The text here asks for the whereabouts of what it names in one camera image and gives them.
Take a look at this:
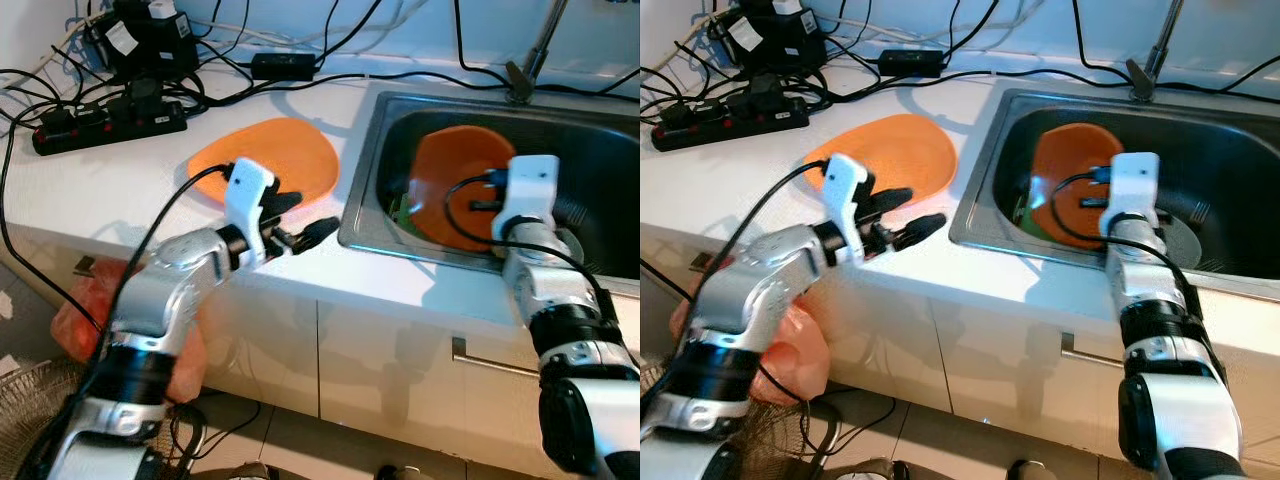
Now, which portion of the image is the orange plastic plate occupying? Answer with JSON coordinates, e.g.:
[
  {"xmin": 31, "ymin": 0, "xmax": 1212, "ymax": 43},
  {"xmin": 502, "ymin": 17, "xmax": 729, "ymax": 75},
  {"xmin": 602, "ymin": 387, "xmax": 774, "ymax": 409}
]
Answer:
[
  {"xmin": 187, "ymin": 117, "xmax": 339, "ymax": 206},
  {"xmin": 803, "ymin": 113, "xmax": 958, "ymax": 201}
]

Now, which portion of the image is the stainless steel sink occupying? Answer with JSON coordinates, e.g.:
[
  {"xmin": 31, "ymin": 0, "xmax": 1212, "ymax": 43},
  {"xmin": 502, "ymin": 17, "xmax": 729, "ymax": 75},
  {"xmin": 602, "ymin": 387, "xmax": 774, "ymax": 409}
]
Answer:
[
  {"xmin": 948, "ymin": 88, "xmax": 1280, "ymax": 286},
  {"xmin": 338, "ymin": 90, "xmax": 641, "ymax": 281}
]

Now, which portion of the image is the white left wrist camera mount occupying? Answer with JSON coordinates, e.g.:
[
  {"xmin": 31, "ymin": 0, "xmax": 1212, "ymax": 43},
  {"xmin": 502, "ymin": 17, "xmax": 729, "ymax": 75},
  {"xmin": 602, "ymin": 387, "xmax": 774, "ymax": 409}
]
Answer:
[
  {"xmin": 222, "ymin": 158, "xmax": 278, "ymax": 266},
  {"xmin": 822, "ymin": 153, "xmax": 869, "ymax": 266}
]

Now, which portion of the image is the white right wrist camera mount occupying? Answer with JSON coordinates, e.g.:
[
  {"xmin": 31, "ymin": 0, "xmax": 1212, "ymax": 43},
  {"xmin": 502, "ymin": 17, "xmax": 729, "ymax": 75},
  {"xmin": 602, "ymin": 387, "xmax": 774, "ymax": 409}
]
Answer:
[
  {"xmin": 1100, "ymin": 152, "xmax": 1161, "ymax": 241},
  {"xmin": 493, "ymin": 155, "xmax": 561, "ymax": 241}
]

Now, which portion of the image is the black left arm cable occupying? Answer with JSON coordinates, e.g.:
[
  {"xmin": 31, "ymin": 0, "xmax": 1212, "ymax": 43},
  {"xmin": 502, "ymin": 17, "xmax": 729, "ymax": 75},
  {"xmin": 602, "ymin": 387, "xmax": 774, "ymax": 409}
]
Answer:
[
  {"xmin": 640, "ymin": 160, "xmax": 831, "ymax": 401},
  {"xmin": 20, "ymin": 160, "xmax": 236, "ymax": 471}
]

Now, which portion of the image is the metal cabinet handle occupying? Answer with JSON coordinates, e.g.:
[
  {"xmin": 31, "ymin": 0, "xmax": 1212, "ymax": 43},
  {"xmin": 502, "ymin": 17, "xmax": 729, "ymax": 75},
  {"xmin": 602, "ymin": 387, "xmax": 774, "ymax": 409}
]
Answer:
[
  {"xmin": 1060, "ymin": 333, "xmax": 1129, "ymax": 373},
  {"xmin": 450, "ymin": 337, "xmax": 541, "ymax": 379}
]

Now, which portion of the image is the orange plastic bowl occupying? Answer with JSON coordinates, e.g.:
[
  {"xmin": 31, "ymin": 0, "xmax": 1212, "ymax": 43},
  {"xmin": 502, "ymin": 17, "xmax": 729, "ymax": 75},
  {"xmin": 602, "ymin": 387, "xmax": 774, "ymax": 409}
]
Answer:
[
  {"xmin": 408, "ymin": 125, "xmax": 517, "ymax": 251},
  {"xmin": 1030, "ymin": 122, "xmax": 1126, "ymax": 246}
]

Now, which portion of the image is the wire fan guard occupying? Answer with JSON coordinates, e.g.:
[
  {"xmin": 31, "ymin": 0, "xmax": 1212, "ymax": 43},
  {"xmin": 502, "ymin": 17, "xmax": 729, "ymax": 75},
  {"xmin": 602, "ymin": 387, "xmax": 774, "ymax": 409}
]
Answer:
[
  {"xmin": 690, "ymin": 400, "xmax": 836, "ymax": 480},
  {"xmin": 0, "ymin": 355, "xmax": 106, "ymax": 480}
]

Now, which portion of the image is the black power strip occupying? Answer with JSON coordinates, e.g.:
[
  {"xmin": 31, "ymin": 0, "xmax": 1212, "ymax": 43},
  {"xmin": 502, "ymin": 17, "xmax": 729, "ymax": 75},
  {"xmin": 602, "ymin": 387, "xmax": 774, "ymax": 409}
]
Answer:
[
  {"xmin": 650, "ymin": 90, "xmax": 809, "ymax": 153},
  {"xmin": 32, "ymin": 95, "xmax": 189, "ymax": 156}
]

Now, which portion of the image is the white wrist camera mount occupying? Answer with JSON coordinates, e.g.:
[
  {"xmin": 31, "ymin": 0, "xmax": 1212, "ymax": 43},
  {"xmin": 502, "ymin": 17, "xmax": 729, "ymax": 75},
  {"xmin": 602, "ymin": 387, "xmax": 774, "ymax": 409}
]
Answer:
[
  {"xmin": 1100, "ymin": 152, "xmax": 1161, "ymax": 241},
  {"xmin": 222, "ymin": 158, "xmax": 278, "ymax": 266},
  {"xmin": 493, "ymin": 155, "xmax": 561, "ymax": 241},
  {"xmin": 822, "ymin": 153, "xmax": 869, "ymax": 266}
]

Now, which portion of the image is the black power adapter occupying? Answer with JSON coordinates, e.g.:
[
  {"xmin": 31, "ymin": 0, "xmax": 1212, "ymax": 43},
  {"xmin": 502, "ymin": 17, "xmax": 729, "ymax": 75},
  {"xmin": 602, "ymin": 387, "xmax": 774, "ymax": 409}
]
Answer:
[
  {"xmin": 250, "ymin": 52, "xmax": 319, "ymax": 81},
  {"xmin": 877, "ymin": 48, "xmax": 946, "ymax": 78}
]

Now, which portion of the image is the dark metal faucet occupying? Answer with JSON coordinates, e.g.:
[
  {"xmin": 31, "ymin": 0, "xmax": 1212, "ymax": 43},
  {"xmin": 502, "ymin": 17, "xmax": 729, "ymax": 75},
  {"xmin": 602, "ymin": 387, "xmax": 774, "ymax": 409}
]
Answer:
[
  {"xmin": 1125, "ymin": 0, "xmax": 1186, "ymax": 101},
  {"xmin": 505, "ymin": 0, "xmax": 569, "ymax": 104}
]

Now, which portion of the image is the white base cabinet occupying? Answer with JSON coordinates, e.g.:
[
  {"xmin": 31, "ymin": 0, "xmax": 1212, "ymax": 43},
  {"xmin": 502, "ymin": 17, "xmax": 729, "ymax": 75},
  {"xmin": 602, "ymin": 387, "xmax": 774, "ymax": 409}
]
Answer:
[
  {"xmin": 30, "ymin": 230, "xmax": 641, "ymax": 471},
  {"xmin": 640, "ymin": 240, "xmax": 1280, "ymax": 471}
]

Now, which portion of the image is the black charger box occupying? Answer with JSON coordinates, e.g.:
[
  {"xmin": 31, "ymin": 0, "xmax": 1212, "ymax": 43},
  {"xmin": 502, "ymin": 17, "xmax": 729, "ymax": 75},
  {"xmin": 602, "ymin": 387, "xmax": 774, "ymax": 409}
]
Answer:
[
  {"xmin": 95, "ymin": 0, "xmax": 201, "ymax": 81},
  {"xmin": 715, "ymin": 0, "xmax": 826, "ymax": 76}
]

